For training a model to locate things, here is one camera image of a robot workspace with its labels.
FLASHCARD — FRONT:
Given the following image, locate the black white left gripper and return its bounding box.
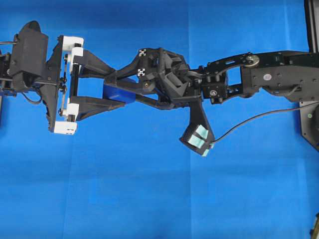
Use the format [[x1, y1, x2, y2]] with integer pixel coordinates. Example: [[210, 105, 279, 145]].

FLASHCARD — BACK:
[[39, 35, 126, 135]]

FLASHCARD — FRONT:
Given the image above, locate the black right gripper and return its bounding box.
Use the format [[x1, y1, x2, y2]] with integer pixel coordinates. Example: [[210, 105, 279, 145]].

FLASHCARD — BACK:
[[104, 48, 201, 110]]

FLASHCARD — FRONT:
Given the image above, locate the blue block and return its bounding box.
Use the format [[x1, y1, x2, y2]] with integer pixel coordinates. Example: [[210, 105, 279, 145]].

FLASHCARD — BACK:
[[102, 80, 136, 104]]

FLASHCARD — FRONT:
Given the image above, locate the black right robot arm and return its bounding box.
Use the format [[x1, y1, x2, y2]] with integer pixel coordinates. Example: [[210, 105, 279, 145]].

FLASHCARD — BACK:
[[104, 48, 319, 110]]

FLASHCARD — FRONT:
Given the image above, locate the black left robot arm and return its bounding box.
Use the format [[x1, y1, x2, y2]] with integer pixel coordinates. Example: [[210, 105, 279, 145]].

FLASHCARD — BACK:
[[0, 28, 125, 135]]

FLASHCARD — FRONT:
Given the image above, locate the dark object at left edge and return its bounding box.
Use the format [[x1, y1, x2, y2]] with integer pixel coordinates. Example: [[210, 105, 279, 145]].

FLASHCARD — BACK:
[[0, 96, 3, 123]]

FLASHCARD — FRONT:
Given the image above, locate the yellow-black object bottom right corner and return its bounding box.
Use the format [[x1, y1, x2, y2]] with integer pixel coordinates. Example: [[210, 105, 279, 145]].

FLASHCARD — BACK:
[[310, 213, 319, 239]]

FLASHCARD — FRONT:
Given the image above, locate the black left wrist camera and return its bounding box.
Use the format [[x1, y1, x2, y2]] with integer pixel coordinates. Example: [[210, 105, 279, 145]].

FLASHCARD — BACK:
[[9, 21, 48, 92]]

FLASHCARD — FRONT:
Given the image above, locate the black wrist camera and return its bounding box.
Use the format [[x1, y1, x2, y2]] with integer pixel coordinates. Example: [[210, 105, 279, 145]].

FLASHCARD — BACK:
[[179, 100, 215, 157], [9, 21, 48, 92]]

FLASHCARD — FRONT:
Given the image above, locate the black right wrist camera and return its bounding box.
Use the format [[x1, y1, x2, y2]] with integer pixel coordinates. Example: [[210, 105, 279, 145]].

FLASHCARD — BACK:
[[179, 100, 215, 157]]

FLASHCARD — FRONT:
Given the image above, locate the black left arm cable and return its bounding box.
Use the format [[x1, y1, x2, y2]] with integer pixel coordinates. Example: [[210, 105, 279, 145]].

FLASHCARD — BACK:
[[0, 41, 43, 105]]

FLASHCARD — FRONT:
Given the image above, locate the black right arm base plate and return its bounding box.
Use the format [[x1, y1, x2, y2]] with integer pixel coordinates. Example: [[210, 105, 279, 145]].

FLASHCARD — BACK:
[[300, 101, 319, 151]]

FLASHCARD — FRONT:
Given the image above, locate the black right camera cable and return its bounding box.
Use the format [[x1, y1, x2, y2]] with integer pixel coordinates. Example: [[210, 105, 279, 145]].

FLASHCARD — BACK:
[[210, 102, 319, 144]]

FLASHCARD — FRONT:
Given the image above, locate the black aluminium frame post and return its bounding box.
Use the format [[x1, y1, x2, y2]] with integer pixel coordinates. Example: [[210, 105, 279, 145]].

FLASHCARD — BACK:
[[304, 0, 319, 53]]

